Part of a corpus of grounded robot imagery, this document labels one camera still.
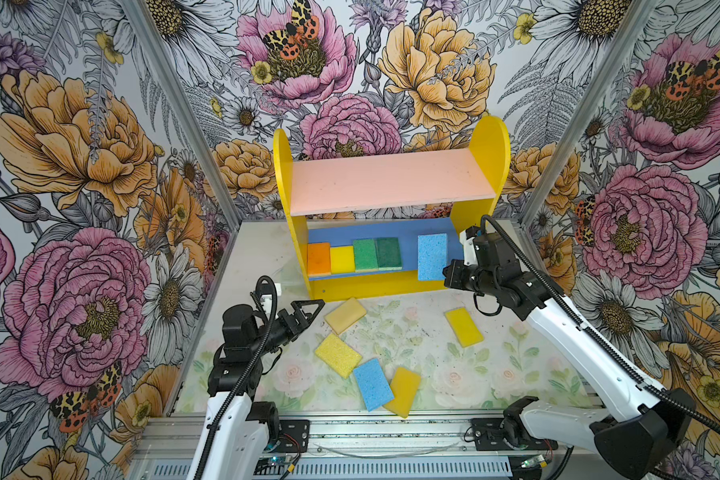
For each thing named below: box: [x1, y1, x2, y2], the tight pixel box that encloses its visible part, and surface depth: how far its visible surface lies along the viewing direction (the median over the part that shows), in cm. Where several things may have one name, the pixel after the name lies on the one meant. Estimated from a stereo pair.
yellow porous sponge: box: [314, 334, 363, 379], surface depth 89 cm
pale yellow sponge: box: [324, 297, 367, 335], surface depth 97 cm
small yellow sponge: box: [444, 307, 484, 348], surface depth 94 cm
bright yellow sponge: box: [330, 246, 355, 274], surface depth 91 cm
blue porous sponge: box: [354, 358, 394, 412], surface depth 82 cm
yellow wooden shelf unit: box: [273, 116, 510, 302], surface depth 81 cm
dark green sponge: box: [376, 237, 403, 271], surface depth 93 cm
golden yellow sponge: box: [384, 367, 421, 419], surface depth 82 cm
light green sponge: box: [353, 239, 379, 272], surface depth 92 cm
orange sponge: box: [307, 242, 331, 276], surface depth 91 cm
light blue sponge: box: [417, 233, 447, 281], surface depth 81 cm
